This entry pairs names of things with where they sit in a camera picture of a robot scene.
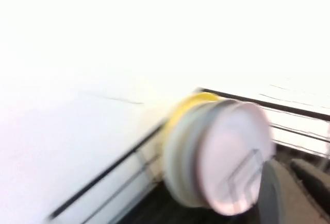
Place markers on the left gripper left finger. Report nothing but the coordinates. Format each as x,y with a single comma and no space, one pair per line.
281,198

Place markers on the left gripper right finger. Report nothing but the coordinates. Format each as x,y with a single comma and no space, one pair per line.
318,190

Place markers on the teal plate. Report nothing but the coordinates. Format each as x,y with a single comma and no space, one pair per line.
232,144

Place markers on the black dish rack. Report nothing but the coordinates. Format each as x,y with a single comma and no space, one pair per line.
159,208

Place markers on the yellow plate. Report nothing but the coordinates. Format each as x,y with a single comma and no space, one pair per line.
190,100

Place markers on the white black-grid tablecloth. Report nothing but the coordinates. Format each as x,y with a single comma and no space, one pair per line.
309,97

